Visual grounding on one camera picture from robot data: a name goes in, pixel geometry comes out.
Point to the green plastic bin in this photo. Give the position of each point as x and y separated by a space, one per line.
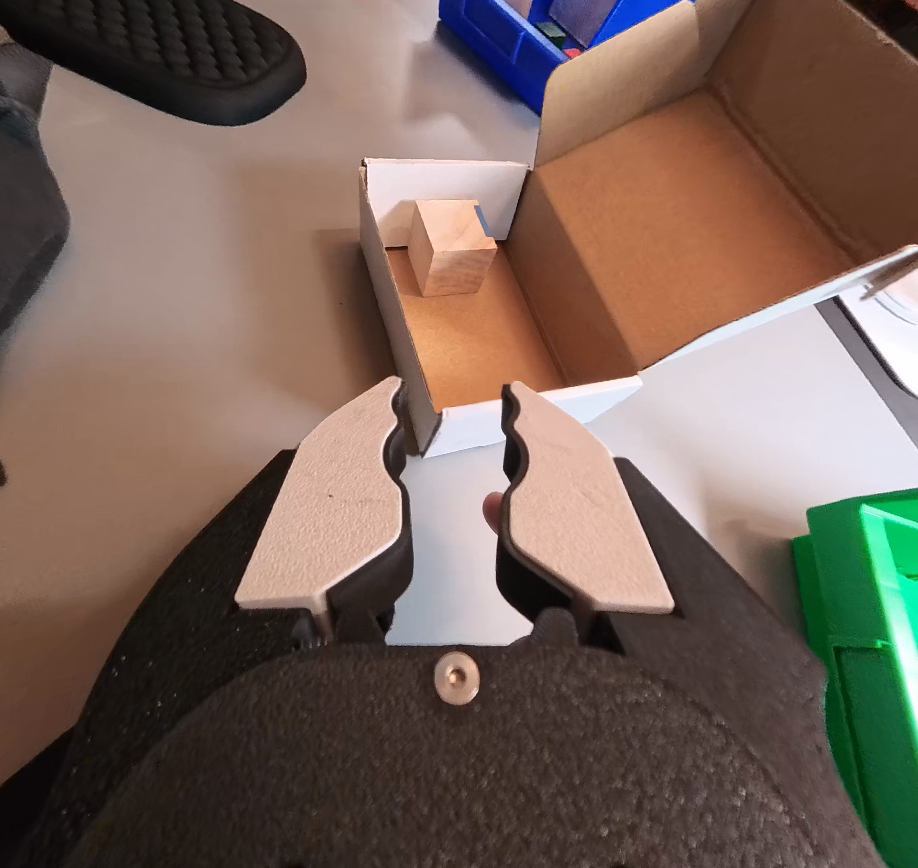
860 595

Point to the person's dark clothing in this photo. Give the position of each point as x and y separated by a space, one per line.
29 223

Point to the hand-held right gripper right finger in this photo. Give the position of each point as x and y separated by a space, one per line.
581 524

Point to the white document stand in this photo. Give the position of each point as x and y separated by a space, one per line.
893 330

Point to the green wooden cube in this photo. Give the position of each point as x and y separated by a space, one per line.
551 32

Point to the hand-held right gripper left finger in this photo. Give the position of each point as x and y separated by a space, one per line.
330 517

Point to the black textured armrest pad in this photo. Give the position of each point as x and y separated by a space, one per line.
143 29

